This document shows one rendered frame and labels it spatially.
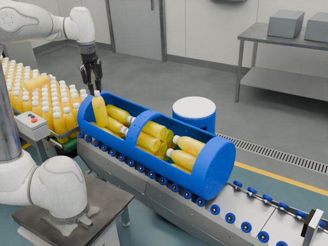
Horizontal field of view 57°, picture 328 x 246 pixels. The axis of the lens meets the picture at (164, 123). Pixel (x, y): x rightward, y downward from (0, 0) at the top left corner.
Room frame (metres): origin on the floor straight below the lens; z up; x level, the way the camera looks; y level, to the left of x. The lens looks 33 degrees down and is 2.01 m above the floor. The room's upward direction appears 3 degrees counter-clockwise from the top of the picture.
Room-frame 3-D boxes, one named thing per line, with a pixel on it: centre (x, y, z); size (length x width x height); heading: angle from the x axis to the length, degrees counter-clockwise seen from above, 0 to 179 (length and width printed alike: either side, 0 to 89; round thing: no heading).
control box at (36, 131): (1.56, 0.80, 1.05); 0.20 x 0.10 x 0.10; 48
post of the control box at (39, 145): (1.56, 0.80, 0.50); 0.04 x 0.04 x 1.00; 48
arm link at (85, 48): (1.48, 0.36, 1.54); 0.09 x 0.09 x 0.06
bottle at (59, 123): (1.59, 0.65, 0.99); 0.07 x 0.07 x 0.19
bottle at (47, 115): (1.68, 0.74, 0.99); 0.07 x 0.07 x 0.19
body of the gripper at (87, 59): (1.48, 0.36, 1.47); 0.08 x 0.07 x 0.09; 138
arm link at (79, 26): (1.48, 0.37, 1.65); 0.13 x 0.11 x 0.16; 85
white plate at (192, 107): (1.71, -0.20, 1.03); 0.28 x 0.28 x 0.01
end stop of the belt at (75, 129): (1.69, 0.51, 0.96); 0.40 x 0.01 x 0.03; 138
